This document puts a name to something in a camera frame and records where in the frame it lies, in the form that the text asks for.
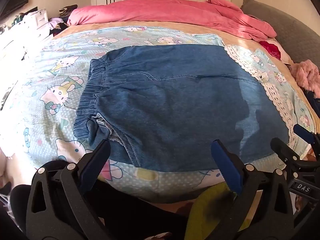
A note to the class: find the grey padded headboard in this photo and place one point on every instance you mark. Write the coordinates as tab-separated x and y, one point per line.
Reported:
290	27

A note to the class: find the light blue cartoon printed blanket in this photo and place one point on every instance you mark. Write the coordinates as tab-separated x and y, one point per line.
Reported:
50	97

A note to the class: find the dark navy cloth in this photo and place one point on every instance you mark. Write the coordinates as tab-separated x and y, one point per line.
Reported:
313	98

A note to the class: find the white cluttered dresser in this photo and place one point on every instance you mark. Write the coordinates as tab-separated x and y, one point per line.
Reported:
25	32

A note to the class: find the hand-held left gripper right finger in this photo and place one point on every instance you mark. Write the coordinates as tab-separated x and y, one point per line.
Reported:
225	163

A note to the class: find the pink duvet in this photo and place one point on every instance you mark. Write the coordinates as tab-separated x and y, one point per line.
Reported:
155	10

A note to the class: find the dark clothes pile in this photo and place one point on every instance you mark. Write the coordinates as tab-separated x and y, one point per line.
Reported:
63	12

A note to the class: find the pink fluffy cloth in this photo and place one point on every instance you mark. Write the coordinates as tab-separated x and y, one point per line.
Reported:
306	75

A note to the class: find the red cloth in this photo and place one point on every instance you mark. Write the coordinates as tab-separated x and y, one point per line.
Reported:
271	48

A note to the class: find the yellow-green cloth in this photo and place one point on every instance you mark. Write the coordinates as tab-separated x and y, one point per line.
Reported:
207	210

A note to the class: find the blue denim pants lace hem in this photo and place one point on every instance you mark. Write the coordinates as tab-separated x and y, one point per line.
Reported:
170	100

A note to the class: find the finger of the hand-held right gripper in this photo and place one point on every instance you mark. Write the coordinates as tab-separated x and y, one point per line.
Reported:
303	131
283	151

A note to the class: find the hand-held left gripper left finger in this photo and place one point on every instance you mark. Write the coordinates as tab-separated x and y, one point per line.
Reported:
96	160

